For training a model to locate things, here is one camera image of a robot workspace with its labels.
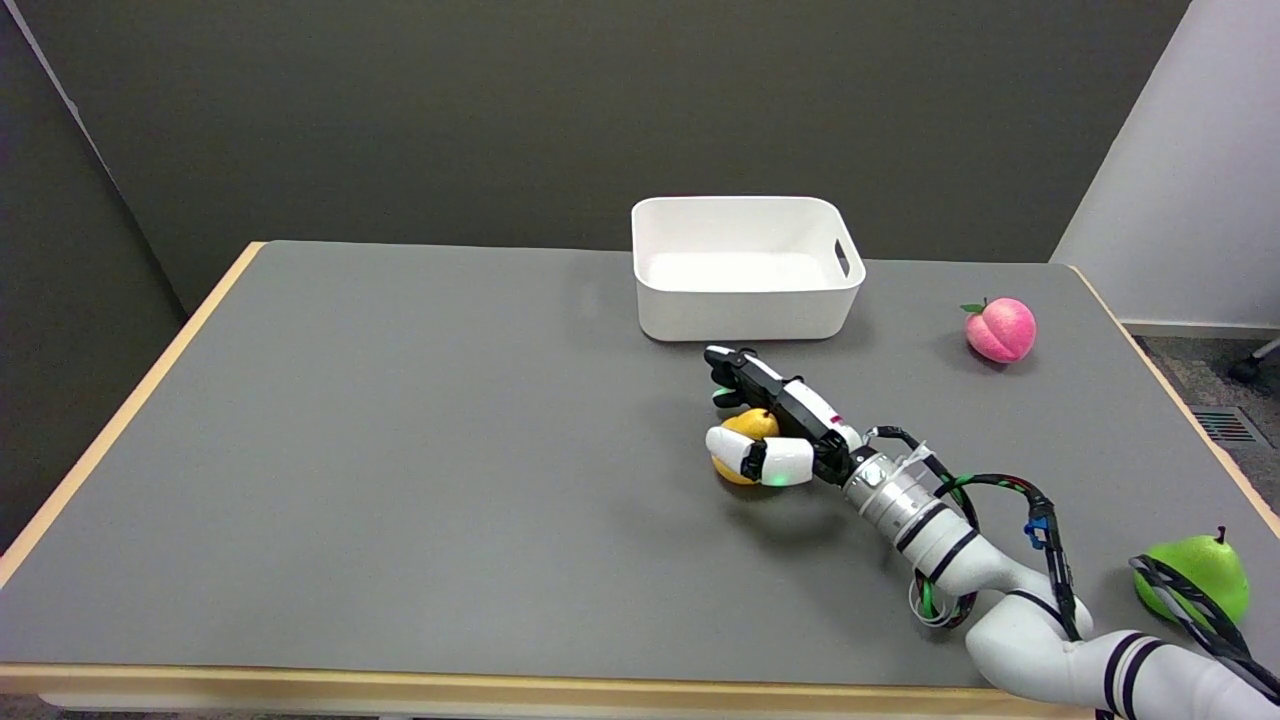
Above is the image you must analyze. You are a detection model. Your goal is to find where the black cable with blue clip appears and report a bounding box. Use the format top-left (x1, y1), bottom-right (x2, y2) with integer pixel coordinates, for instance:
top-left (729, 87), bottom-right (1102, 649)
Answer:
top-left (866, 426), bottom-right (1085, 643)

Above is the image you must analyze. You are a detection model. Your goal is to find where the metal floor vent grille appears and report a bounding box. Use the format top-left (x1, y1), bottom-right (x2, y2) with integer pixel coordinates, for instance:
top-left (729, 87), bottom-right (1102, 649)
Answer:
top-left (1189, 406), bottom-right (1265, 447)

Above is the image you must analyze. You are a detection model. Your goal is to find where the green black looped cable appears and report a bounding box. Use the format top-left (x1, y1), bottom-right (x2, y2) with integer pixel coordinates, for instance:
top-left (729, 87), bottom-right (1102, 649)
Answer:
top-left (908, 565), bottom-right (979, 631)

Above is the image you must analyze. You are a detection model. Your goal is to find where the black chair caster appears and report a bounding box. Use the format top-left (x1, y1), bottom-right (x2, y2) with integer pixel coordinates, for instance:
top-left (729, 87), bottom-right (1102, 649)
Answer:
top-left (1227, 338), bottom-right (1280, 384)

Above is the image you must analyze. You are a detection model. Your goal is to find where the green pear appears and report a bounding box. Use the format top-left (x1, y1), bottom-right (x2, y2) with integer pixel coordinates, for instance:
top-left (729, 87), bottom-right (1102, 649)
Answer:
top-left (1133, 526), bottom-right (1251, 629)

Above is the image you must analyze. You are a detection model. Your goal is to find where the pink peach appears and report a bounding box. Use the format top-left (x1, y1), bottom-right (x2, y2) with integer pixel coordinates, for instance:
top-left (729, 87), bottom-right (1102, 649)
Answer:
top-left (960, 296), bottom-right (1038, 365)

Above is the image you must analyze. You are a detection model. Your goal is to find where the white plastic storage bin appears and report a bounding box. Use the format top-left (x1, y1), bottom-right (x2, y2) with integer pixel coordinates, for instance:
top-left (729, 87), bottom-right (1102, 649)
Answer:
top-left (630, 195), bottom-right (867, 343)

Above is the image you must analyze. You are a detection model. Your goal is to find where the yellow pear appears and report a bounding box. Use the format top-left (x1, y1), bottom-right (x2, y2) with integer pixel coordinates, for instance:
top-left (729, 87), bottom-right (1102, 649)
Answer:
top-left (711, 407), bottom-right (782, 487)

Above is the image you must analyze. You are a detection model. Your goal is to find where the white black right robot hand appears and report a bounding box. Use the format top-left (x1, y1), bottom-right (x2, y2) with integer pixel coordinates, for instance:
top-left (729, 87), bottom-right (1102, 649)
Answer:
top-left (703, 344), bottom-right (867, 490)

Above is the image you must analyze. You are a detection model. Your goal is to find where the black braided cable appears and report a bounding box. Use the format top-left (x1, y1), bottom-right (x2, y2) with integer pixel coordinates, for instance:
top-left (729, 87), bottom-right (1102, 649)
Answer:
top-left (1129, 553), bottom-right (1280, 703)

